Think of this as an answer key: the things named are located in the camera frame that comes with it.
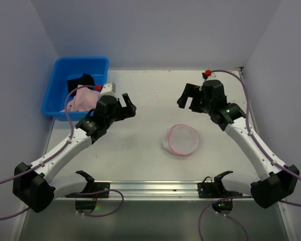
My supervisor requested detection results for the blue plastic bin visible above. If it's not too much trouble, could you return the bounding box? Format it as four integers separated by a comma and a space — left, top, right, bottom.
42, 57, 109, 121

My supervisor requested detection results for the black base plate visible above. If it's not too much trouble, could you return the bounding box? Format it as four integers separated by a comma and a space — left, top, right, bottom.
65, 182, 110, 198
197, 182, 243, 198

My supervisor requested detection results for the pink bra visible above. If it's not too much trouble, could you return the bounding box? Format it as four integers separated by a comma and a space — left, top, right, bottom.
67, 87, 100, 112

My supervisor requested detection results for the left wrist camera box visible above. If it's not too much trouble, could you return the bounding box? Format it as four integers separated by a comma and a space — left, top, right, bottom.
100, 82, 116, 97

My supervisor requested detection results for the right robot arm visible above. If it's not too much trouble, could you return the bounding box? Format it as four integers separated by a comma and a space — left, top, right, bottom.
177, 80, 299, 208

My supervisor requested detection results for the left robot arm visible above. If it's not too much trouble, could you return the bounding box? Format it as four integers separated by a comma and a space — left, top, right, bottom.
13, 93, 136, 213

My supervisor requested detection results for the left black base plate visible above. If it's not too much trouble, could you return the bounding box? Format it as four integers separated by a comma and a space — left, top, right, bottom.
65, 182, 110, 198

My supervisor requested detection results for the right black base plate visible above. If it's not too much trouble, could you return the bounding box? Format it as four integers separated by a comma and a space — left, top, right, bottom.
197, 182, 243, 198

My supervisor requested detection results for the aluminium mounting rail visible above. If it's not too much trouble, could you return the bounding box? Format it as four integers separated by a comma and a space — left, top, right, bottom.
39, 175, 256, 199

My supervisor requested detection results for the black bra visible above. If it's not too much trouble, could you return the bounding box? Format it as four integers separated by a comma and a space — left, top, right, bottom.
67, 73, 95, 93

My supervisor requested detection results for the white mesh laundry bag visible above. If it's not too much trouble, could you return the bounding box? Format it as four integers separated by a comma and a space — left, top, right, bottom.
162, 124, 200, 157

